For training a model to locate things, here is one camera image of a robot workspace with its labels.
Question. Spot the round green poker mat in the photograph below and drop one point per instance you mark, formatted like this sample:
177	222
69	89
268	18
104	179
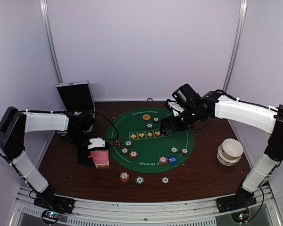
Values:
149	143

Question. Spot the front aluminium rail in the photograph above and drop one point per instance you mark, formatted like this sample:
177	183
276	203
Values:
201	212

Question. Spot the left aluminium post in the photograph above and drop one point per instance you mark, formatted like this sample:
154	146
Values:
53	54

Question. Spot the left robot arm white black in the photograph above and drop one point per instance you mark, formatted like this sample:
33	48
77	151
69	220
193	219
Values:
14	126

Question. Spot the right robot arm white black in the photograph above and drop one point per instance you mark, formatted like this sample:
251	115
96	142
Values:
218	104

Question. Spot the blue small blind button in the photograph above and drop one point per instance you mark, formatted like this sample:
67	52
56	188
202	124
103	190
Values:
172	160

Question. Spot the pink-backed playing card deck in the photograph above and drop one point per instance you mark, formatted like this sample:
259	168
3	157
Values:
99	157

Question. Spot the green chip top seat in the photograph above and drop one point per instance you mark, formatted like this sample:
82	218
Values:
149	126

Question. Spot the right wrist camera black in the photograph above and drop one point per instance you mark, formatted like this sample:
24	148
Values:
185	97

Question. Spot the gold card deck box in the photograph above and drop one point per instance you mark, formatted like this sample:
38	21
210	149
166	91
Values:
102	164

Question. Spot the right aluminium post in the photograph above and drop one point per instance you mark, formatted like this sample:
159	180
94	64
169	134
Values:
236	43

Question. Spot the green poker chip stack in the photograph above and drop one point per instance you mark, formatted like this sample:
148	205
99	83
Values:
139	180

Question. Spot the aluminium post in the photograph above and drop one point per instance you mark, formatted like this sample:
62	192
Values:
236	43
53	54

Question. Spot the triangular all-in button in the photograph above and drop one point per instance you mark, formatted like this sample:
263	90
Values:
115	142

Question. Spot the white ceramic bowl stack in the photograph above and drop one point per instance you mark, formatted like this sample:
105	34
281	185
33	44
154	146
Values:
229	152

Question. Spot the red five chip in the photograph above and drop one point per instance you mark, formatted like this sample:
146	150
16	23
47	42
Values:
133	154
163	160

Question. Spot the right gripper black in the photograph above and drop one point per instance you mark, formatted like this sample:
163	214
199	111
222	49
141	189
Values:
176	128

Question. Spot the orange dealer button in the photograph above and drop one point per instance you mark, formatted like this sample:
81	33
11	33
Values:
146	117

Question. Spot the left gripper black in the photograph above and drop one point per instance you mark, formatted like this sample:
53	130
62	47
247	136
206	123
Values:
84	160

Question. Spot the brown poker chip stack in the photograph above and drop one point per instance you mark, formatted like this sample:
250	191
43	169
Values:
165	180

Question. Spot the orange poker chip stack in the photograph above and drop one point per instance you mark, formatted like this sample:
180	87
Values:
124	176

